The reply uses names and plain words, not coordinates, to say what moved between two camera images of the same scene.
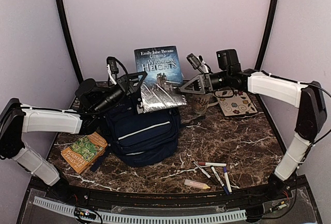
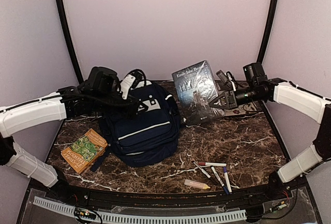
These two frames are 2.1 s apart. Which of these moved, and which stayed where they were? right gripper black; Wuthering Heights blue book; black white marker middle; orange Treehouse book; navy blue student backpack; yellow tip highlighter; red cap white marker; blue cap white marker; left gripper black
Moved: Wuthering Heights blue book; left gripper black; right gripper black
Stayed: yellow tip highlighter; red cap white marker; blue cap white marker; navy blue student backpack; black white marker middle; orange Treehouse book
